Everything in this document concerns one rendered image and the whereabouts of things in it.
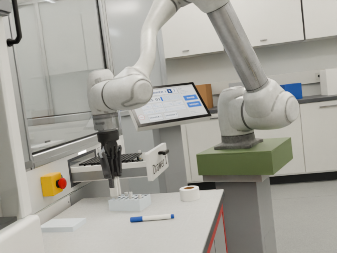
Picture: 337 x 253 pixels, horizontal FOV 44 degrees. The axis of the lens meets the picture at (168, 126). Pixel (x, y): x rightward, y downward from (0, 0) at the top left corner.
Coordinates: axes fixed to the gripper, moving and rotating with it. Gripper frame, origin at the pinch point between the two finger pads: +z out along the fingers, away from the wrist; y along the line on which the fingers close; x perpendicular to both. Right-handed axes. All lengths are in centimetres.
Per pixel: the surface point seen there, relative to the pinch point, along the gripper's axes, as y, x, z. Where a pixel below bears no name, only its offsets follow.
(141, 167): -16.2, 2.7, -3.5
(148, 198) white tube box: -3.3, 11.0, 5.0
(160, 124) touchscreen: -110, -31, -12
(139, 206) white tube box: 3.2, 10.6, 6.0
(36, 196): 16.5, -21.0, -1.5
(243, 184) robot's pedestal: -56, 32, 14
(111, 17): -176, -95, -96
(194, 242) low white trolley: 28.4, 39.6, 7.8
